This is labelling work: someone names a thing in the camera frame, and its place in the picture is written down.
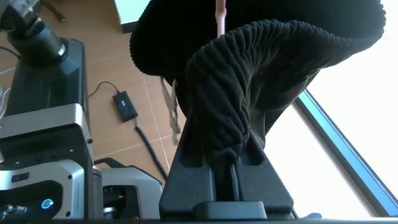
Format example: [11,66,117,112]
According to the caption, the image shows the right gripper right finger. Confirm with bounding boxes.
[238,136,295,218]

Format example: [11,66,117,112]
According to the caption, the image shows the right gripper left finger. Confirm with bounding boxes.
[159,124,215,218]

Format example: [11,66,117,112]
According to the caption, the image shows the black shorts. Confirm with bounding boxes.
[129,0,387,202]

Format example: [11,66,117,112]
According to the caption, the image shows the window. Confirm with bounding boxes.
[264,0,398,218]

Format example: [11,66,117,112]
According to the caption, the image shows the black power adapter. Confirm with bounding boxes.
[112,90,139,123]

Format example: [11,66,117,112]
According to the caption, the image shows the black coiled cable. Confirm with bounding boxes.
[133,119,169,182]

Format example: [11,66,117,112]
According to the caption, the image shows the thin black cable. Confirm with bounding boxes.
[88,81,121,98]

